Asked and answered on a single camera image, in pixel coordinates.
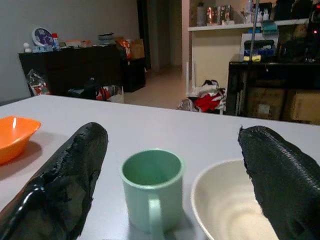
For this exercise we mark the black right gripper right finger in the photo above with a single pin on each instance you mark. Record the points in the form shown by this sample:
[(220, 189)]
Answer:
[(287, 187)]

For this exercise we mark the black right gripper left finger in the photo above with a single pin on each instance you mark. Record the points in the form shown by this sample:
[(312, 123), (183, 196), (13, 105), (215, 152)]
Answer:
[(62, 190)]

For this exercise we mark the cream round bowl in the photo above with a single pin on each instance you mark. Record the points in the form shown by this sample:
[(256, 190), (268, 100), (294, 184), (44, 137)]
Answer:
[(225, 205)]

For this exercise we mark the orange plastic bowl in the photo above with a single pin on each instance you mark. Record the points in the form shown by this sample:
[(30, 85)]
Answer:
[(15, 140)]

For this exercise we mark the pale green plastic mug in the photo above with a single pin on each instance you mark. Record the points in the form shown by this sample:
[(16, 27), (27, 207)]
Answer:
[(140, 200)]

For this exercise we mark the brown cardboard box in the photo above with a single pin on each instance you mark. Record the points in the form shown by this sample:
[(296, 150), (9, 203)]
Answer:
[(266, 105), (306, 107)]

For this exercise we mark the black bag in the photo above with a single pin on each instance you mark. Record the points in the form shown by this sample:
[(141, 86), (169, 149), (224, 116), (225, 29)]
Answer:
[(85, 91)]

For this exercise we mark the red white plastic bag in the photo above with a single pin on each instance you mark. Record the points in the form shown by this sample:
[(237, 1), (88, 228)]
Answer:
[(110, 93)]

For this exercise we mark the clear plastic bag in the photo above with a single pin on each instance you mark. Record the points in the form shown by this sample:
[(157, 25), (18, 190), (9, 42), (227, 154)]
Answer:
[(37, 82)]

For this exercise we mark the red white clothes pile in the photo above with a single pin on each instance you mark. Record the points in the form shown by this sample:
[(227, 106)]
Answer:
[(207, 102)]

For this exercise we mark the black shelf unit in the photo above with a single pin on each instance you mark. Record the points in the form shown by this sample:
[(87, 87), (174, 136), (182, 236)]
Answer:
[(275, 68)]

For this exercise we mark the black wooden sideboard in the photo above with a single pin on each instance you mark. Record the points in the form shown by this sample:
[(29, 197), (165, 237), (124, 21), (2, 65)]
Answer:
[(75, 65)]

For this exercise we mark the blue black toolbox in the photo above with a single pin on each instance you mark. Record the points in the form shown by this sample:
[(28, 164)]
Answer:
[(260, 50)]

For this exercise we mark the round blue white plate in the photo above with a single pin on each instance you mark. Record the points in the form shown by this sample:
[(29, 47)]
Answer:
[(40, 36)]

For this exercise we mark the brown paper bag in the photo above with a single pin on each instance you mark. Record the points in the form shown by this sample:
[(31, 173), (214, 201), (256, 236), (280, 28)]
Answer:
[(137, 48)]

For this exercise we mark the teal stacked containers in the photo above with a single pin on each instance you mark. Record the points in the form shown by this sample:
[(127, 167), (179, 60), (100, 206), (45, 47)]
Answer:
[(269, 27)]

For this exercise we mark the grey metal pole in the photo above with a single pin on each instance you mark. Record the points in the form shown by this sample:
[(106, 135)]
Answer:
[(253, 30)]

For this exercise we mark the grey bottle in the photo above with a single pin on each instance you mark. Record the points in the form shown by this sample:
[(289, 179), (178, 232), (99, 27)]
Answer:
[(201, 15)]

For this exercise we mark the white wall shelf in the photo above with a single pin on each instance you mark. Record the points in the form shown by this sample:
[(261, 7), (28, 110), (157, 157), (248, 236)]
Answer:
[(220, 27)]

